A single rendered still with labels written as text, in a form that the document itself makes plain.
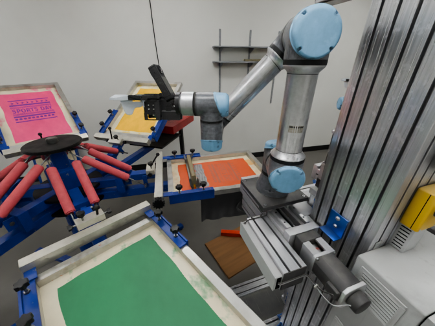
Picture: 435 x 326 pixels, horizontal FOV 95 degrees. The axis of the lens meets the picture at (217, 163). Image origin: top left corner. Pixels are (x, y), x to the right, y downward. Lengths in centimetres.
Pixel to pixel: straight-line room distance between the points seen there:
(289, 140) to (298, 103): 12
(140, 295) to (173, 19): 317
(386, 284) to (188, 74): 319
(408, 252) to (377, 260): 13
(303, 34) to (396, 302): 75
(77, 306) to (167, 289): 34
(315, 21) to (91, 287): 118
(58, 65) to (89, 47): 48
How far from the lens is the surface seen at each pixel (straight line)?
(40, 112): 258
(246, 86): 75
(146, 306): 97
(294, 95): 64
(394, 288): 81
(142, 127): 211
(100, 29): 347
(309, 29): 61
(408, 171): 71
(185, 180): 156
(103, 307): 102
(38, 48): 370
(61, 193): 140
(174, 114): 68
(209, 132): 65
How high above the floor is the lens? 179
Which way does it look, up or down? 28 degrees down
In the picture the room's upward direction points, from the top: straight up
